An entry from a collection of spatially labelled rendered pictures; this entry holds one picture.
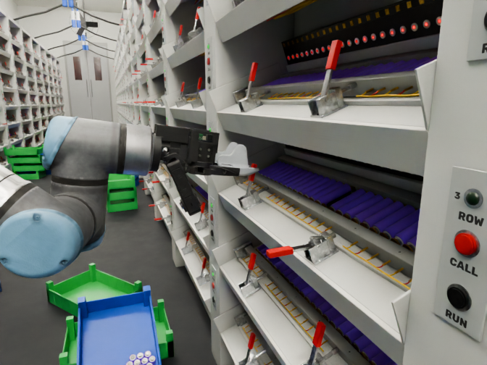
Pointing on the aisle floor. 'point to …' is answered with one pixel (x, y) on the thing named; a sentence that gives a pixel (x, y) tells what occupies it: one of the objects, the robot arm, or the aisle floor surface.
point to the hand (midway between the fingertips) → (250, 171)
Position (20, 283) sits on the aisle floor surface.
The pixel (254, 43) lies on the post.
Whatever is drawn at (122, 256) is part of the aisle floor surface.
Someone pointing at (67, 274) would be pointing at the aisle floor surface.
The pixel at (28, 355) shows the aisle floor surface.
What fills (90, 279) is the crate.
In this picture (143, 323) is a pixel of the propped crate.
